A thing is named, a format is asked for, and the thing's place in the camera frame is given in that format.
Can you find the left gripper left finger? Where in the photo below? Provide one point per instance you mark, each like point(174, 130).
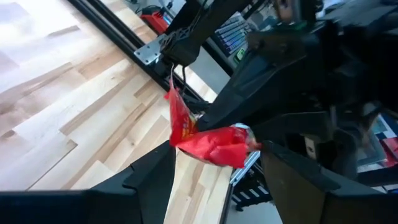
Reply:
point(124, 205)

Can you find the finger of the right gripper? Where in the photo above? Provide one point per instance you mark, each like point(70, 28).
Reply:
point(248, 90)
point(292, 126)

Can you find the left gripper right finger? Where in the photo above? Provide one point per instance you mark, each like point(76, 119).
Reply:
point(311, 202)

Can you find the red Skittles packet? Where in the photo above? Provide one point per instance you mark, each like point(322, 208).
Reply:
point(217, 144)

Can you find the black keyboard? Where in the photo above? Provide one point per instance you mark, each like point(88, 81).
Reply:
point(233, 34)

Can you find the red storage box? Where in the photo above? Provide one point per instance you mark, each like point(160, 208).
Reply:
point(391, 151)

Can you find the red tool case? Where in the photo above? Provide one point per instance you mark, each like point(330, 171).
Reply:
point(155, 20)

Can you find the black aluminium table frame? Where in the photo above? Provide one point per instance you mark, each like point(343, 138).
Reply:
point(130, 40)

